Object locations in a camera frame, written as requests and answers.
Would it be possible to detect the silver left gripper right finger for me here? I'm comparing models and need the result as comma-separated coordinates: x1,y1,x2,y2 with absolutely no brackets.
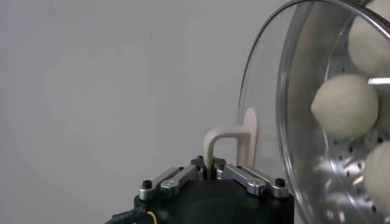
212,156,290,199

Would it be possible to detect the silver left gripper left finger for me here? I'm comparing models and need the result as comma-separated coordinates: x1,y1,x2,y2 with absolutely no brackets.
138,155,208,201

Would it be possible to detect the glass lid with beige handle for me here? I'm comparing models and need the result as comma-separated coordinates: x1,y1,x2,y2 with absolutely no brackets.
203,0,390,224

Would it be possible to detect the white steamed baozi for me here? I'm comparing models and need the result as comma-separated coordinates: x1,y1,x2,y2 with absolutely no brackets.
348,0,390,77
310,74,380,139
364,141,390,214

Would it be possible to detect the stainless steel steamer basket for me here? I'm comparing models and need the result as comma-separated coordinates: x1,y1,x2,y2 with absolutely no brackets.
275,0,390,224

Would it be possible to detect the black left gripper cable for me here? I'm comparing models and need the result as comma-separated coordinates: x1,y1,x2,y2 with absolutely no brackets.
105,203,158,224

